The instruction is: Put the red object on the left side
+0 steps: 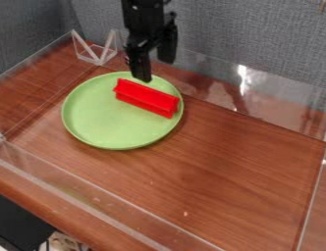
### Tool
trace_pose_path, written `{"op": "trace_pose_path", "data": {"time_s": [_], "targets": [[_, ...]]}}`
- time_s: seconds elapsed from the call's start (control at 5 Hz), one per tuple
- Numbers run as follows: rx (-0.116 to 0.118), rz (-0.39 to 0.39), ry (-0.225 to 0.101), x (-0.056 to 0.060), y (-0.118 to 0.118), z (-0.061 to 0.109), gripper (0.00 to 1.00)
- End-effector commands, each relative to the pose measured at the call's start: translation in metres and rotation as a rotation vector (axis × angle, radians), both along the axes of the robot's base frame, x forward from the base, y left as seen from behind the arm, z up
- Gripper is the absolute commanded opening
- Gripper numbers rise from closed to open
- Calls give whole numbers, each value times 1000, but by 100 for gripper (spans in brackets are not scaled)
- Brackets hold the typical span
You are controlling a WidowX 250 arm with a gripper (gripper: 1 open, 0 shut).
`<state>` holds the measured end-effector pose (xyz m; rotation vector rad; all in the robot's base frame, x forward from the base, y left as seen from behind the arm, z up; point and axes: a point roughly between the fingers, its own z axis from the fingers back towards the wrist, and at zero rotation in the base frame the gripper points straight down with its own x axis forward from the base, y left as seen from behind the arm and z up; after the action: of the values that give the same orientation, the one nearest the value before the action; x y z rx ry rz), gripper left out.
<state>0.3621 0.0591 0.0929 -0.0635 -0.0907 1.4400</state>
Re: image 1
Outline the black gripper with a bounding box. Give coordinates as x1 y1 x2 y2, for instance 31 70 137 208
121 0 177 82

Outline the red plastic block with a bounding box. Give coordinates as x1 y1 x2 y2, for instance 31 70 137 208
113 78 180 119

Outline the green round plate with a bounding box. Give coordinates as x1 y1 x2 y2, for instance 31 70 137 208
61 72 184 150

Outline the white power strip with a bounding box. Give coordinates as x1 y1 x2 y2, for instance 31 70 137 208
49 231 90 251

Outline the clear acrylic corner bracket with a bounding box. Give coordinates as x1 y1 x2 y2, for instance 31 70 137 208
71 29 118 66

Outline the clear acrylic enclosure wall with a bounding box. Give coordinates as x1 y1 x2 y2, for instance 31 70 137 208
0 36 326 251

